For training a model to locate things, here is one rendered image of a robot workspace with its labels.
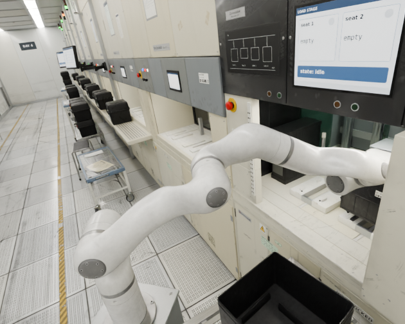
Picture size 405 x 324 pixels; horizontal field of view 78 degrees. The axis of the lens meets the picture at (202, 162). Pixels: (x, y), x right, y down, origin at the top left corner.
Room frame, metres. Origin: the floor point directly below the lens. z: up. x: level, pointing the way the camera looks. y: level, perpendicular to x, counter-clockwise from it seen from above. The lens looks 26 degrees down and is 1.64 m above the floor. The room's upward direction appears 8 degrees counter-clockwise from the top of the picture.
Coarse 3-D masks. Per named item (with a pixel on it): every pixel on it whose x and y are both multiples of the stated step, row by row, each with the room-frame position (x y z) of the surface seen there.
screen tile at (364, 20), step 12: (348, 12) 0.66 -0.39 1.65; (360, 12) 0.64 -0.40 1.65; (372, 12) 0.61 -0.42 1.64; (396, 12) 0.57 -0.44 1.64; (348, 24) 0.66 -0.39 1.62; (360, 24) 0.64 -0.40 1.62; (372, 24) 0.61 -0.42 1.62; (384, 24) 0.59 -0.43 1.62; (396, 24) 0.57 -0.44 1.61; (384, 36) 0.58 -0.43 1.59; (348, 48) 0.65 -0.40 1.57; (360, 48) 0.63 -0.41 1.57; (372, 48) 0.60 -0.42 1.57; (384, 48) 0.58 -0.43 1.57; (348, 60) 0.65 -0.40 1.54; (360, 60) 0.62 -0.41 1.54; (372, 60) 0.60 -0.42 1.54; (384, 60) 0.58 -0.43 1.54
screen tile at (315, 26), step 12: (300, 24) 0.79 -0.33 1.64; (312, 24) 0.76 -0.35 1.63; (324, 24) 0.72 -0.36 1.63; (336, 24) 0.69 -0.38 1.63; (300, 36) 0.79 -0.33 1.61; (336, 36) 0.69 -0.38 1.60; (300, 48) 0.79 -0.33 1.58; (312, 48) 0.75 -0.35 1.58; (324, 48) 0.72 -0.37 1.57; (300, 60) 0.79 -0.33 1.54; (312, 60) 0.75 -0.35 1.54; (324, 60) 0.71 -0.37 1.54
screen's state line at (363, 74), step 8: (304, 72) 0.77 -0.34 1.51; (312, 72) 0.75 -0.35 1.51; (320, 72) 0.72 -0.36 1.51; (328, 72) 0.70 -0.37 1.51; (336, 72) 0.68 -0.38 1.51; (344, 72) 0.66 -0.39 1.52; (352, 72) 0.64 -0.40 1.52; (360, 72) 0.62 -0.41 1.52; (368, 72) 0.60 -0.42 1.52; (376, 72) 0.59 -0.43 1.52; (384, 72) 0.57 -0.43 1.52; (352, 80) 0.64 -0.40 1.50; (360, 80) 0.62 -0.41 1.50; (368, 80) 0.60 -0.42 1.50; (376, 80) 0.58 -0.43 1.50; (384, 80) 0.57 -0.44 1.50
